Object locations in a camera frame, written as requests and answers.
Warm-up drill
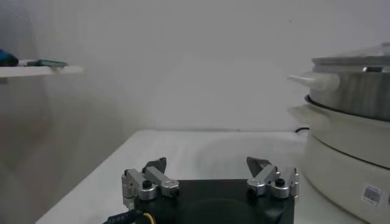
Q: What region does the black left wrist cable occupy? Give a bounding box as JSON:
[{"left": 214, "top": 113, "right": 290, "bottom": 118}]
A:
[{"left": 103, "top": 208, "right": 156, "bottom": 224}]

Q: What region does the green circuit board item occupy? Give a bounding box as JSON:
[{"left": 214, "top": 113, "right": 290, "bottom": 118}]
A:
[{"left": 26, "top": 60, "right": 68, "bottom": 68}]

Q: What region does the round glass pot lid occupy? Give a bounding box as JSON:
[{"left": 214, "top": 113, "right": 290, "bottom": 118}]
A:
[{"left": 310, "top": 41, "right": 390, "bottom": 66}]

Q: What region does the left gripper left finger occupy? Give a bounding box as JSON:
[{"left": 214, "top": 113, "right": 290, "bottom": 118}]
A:
[{"left": 121, "top": 157, "right": 180, "bottom": 209}]

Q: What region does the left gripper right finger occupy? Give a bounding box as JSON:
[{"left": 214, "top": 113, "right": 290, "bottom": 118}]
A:
[{"left": 246, "top": 156, "right": 300, "bottom": 199}]

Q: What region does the stainless steel steamer basket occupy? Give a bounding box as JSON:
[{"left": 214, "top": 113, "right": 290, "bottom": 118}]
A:
[{"left": 288, "top": 63, "right": 390, "bottom": 122}]

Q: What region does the white electric pot base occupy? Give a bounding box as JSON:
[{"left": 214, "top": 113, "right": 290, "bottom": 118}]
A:
[{"left": 289, "top": 103, "right": 390, "bottom": 224}]

